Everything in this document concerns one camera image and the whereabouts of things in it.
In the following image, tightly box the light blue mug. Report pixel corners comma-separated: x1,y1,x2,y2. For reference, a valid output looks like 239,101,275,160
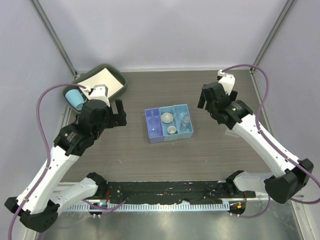
65,89,86,111

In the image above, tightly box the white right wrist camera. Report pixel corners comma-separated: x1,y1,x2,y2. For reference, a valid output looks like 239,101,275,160
216,69,236,96

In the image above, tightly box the small clear glass bottle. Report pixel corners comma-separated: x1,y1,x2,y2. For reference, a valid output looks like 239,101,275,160
180,115,191,132

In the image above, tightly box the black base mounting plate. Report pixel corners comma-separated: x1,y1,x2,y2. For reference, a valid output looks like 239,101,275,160
77,179,257,205

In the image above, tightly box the dark green plastic tray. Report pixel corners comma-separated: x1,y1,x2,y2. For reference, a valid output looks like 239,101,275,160
62,63,127,114

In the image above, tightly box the white square plate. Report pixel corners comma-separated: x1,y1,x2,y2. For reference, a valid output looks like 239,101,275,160
77,66,125,102

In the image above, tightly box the blue tiered organizer box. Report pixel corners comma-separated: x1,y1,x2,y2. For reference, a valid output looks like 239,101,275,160
144,104,194,144

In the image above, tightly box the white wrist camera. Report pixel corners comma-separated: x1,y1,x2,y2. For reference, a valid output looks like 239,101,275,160
82,84,111,107
216,69,236,96

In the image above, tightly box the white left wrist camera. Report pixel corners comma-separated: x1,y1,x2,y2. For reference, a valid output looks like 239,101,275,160
82,84,111,107

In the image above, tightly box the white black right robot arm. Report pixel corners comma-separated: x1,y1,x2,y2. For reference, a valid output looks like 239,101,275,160
198,82,314,204

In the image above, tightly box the large white ceramic bowl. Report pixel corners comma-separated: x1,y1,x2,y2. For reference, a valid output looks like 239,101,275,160
161,112,174,124

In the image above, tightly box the white slotted cable duct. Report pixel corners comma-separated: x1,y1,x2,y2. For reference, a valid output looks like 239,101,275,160
65,200,230,213

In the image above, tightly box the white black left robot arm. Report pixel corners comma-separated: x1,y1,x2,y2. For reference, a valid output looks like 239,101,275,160
4,99,127,233

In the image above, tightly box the clear glass watch dish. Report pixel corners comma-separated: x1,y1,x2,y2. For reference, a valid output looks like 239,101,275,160
148,124,162,138

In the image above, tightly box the clear glass beaker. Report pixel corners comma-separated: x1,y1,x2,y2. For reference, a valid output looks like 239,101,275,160
176,111,189,121

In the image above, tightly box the clear test tube rack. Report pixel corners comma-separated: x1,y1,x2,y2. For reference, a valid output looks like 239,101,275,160
225,128,240,138

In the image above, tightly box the small white ceramic bowl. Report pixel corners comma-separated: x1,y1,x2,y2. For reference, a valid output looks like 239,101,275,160
167,125,177,135

